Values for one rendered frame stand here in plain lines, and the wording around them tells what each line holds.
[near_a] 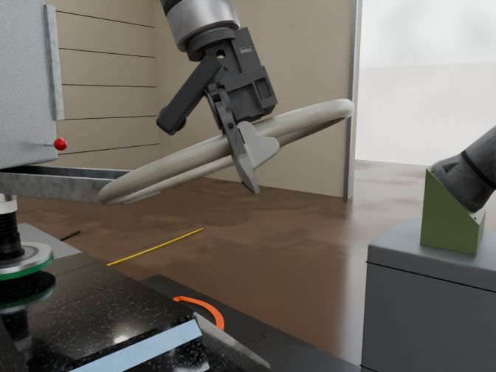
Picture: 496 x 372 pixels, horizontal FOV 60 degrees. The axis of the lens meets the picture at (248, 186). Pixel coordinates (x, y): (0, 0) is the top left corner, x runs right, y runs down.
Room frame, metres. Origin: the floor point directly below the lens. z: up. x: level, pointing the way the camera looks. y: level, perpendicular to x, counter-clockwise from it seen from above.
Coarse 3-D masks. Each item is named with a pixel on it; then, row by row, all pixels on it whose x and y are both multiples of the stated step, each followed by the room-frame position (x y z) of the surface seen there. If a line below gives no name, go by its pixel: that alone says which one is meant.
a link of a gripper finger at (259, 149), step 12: (252, 132) 0.55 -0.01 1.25; (252, 144) 0.55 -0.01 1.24; (264, 144) 0.55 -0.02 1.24; (276, 144) 0.55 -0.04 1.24; (240, 156) 0.53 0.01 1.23; (252, 156) 0.54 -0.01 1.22; (264, 156) 0.54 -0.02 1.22; (240, 168) 0.54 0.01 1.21; (252, 168) 0.53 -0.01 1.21; (252, 180) 0.53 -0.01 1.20
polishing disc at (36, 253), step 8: (24, 248) 1.13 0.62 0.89; (32, 248) 1.13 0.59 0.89; (40, 248) 1.13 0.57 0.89; (48, 248) 1.13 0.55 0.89; (24, 256) 1.07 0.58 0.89; (32, 256) 1.07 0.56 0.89; (40, 256) 1.07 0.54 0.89; (48, 256) 1.08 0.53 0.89; (0, 264) 1.01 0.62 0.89; (8, 264) 1.01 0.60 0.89; (16, 264) 1.01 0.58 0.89; (24, 264) 1.01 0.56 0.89; (32, 264) 1.03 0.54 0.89; (0, 272) 0.98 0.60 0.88; (8, 272) 0.99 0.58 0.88
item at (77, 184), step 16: (0, 176) 0.99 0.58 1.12; (16, 176) 0.96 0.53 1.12; (32, 176) 0.94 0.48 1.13; (48, 176) 0.92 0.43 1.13; (64, 176) 0.91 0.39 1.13; (80, 176) 1.03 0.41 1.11; (96, 176) 1.01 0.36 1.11; (112, 176) 0.99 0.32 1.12; (0, 192) 0.99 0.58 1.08; (16, 192) 0.96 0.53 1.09; (32, 192) 0.94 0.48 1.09; (48, 192) 0.92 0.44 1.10; (64, 192) 0.90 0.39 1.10; (80, 192) 0.88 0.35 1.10; (96, 192) 0.86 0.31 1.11
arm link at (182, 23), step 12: (192, 0) 0.57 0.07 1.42; (204, 0) 0.57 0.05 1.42; (216, 0) 0.58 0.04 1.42; (228, 0) 0.59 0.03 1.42; (168, 12) 0.59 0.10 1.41; (180, 12) 0.57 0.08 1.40; (192, 12) 0.57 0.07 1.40; (204, 12) 0.57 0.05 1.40; (216, 12) 0.57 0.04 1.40; (228, 12) 0.58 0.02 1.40; (168, 24) 0.60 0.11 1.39; (180, 24) 0.57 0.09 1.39; (192, 24) 0.57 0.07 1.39; (204, 24) 0.56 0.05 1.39; (216, 24) 0.57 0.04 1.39; (228, 24) 0.58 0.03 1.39; (180, 36) 0.58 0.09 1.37; (192, 36) 0.58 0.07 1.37; (180, 48) 0.60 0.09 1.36
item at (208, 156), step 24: (264, 120) 0.59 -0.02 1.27; (288, 120) 0.59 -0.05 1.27; (312, 120) 0.62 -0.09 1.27; (336, 120) 0.84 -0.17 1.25; (216, 144) 0.57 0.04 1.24; (144, 168) 0.59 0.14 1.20; (168, 168) 0.57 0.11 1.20; (192, 168) 0.58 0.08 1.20; (216, 168) 1.01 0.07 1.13; (120, 192) 0.62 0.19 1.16; (144, 192) 0.89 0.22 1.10
